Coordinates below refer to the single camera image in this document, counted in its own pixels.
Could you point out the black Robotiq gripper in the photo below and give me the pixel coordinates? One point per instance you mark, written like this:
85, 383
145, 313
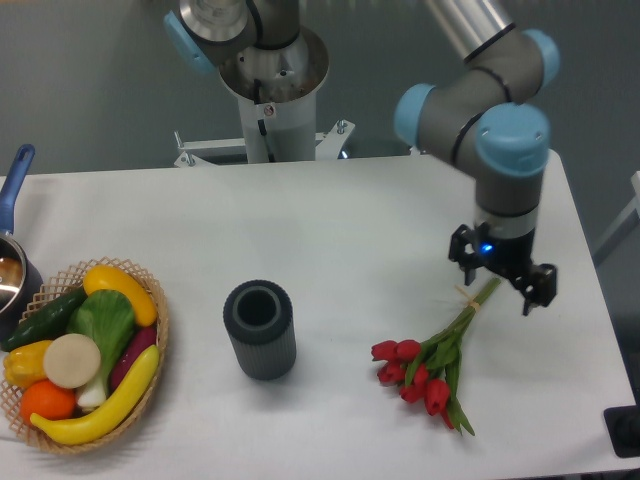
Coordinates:
509, 258

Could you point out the red tulip bouquet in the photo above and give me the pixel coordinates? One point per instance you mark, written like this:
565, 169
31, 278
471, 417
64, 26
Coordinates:
428, 372

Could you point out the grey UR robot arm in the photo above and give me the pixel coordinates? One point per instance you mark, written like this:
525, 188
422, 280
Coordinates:
483, 125

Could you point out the black device at edge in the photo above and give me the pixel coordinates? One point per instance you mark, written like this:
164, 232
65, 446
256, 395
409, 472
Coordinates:
623, 428

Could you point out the dark grey ribbed vase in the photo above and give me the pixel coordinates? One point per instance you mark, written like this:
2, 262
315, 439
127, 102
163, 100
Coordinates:
258, 317

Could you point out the purple sweet potato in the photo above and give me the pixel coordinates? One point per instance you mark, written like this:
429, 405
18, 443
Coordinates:
142, 339

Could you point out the green bok choy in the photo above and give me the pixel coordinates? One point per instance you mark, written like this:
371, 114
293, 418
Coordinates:
107, 318

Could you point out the yellow squash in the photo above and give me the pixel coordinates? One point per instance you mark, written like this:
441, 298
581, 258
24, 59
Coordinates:
106, 277

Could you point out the yellow banana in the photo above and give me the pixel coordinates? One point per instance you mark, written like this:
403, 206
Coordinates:
112, 412

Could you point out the woven wicker basket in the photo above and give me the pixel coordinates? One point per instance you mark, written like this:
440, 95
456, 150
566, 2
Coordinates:
65, 281

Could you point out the beige round disc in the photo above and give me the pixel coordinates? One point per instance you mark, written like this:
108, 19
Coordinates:
71, 361

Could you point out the green cucumber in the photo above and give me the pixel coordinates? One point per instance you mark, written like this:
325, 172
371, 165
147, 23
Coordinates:
46, 323

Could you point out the orange fruit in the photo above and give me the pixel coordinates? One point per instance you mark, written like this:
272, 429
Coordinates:
48, 400

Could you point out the yellow bell pepper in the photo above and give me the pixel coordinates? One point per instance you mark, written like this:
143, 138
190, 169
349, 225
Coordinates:
24, 366

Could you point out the white frame at right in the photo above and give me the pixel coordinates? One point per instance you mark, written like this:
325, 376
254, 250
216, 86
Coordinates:
619, 228

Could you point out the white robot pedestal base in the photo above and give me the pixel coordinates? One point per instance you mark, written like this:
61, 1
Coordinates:
271, 133

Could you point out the blue handled saucepan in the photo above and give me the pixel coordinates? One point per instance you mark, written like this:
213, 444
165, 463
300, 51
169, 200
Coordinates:
20, 279

